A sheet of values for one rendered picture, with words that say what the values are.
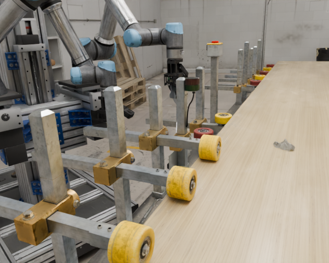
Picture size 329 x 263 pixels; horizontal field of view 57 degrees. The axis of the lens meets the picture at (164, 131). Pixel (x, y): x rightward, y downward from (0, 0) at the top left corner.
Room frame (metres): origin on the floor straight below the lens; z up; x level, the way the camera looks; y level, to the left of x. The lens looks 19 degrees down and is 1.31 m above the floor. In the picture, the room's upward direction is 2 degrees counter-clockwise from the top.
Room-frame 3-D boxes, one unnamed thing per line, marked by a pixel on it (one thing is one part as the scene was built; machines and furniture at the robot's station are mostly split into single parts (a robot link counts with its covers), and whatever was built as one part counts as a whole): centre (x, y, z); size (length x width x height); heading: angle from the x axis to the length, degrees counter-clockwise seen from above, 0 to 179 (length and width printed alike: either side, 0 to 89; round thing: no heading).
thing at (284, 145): (0.98, -0.42, 0.91); 0.09 x 0.07 x 0.02; 0
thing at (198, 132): (1.17, -0.16, 0.85); 0.08 x 0.08 x 0.11
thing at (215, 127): (1.48, -0.10, 0.84); 0.44 x 0.03 x 0.04; 65
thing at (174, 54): (1.40, -0.06, 1.20); 0.08 x 0.08 x 0.05
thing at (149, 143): (1.01, 0.04, 0.95); 0.14 x 0.06 x 0.05; 155
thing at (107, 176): (0.78, 0.14, 0.95); 0.14 x 0.06 x 0.05; 155
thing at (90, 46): (1.76, 0.44, 1.21); 0.13 x 0.12 x 0.14; 133
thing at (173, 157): (1.29, -0.07, 0.75); 0.26 x 0.01 x 0.10; 155
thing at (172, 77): (1.40, -0.06, 1.12); 0.09 x 0.08 x 0.12; 155
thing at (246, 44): (2.62, -0.71, 0.94); 0.04 x 0.04 x 0.48; 65
